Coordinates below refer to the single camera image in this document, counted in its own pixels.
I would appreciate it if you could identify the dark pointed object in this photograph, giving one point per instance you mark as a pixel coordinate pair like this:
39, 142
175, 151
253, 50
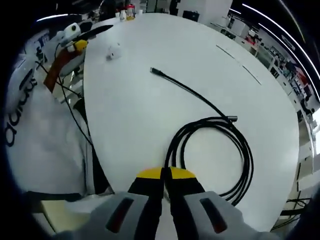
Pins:
100, 30

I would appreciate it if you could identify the white charger adapter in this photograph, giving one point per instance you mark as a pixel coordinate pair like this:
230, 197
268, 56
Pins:
114, 53

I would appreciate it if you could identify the red-capped bottle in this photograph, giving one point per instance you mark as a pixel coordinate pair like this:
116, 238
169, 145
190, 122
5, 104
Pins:
130, 11

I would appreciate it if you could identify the ceiling light strip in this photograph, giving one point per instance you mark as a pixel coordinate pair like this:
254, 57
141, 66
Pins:
282, 41
287, 37

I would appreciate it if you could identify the beige box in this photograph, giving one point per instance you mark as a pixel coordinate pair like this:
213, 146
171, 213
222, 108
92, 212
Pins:
50, 215

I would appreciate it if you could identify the white desk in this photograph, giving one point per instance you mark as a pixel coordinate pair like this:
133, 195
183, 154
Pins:
150, 112

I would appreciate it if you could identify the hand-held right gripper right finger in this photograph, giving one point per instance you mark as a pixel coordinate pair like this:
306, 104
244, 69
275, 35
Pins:
197, 205

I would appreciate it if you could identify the black box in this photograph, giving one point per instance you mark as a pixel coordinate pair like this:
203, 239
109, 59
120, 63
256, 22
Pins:
191, 14

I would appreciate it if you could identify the small white bottle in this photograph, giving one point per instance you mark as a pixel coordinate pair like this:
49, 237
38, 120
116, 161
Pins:
122, 14

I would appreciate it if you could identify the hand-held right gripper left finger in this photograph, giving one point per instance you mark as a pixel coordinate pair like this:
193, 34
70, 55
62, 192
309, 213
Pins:
140, 202

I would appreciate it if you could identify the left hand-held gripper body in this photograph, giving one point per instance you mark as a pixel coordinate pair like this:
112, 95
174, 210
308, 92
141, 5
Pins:
70, 33

